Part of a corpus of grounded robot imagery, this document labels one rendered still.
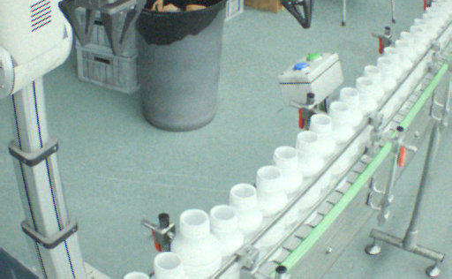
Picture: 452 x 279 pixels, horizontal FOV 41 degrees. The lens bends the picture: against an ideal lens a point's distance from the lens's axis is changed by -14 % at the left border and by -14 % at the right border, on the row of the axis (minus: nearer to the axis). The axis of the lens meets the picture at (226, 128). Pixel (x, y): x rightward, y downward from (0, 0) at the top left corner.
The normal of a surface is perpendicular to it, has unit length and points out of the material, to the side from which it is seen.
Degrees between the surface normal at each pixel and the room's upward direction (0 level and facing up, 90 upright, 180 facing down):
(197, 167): 0
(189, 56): 94
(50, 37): 90
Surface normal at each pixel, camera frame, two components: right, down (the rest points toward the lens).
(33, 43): 0.82, 0.32
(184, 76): 0.20, 0.58
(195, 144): 0.01, -0.84
